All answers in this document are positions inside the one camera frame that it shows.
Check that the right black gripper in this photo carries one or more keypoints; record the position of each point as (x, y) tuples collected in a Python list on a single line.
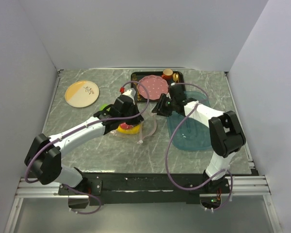
[(159, 108)]

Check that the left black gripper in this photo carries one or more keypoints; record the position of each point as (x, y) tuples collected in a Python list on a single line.
[(136, 120)]

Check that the red cracked fruit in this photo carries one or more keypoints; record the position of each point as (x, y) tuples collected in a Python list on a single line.
[(125, 126)]

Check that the green lime fruit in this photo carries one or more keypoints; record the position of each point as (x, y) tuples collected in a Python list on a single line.
[(103, 106)]

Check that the yellow banana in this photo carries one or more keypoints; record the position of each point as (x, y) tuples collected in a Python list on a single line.
[(134, 130)]

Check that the clear zip top bag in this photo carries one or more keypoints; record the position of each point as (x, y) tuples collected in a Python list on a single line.
[(148, 128)]

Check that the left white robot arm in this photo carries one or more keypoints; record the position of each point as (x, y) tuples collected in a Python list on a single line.
[(44, 158)]

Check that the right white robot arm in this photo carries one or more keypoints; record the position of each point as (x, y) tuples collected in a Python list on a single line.
[(226, 134)]

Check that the pink dotted plate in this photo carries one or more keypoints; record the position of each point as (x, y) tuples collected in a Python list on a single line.
[(155, 86)]

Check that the gold spoon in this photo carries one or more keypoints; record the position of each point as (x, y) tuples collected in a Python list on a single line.
[(176, 77)]

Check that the orange cup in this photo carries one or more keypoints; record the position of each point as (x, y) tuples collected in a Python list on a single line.
[(167, 74)]

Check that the gold fork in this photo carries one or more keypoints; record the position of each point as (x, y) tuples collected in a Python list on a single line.
[(134, 78)]

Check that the blue transparent plastic tray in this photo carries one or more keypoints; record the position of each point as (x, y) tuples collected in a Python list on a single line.
[(191, 135)]

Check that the yellow white floral plate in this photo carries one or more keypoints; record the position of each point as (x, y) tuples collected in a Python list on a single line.
[(82, 94)]

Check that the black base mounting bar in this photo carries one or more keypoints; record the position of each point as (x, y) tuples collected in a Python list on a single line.
[(130, 188)]

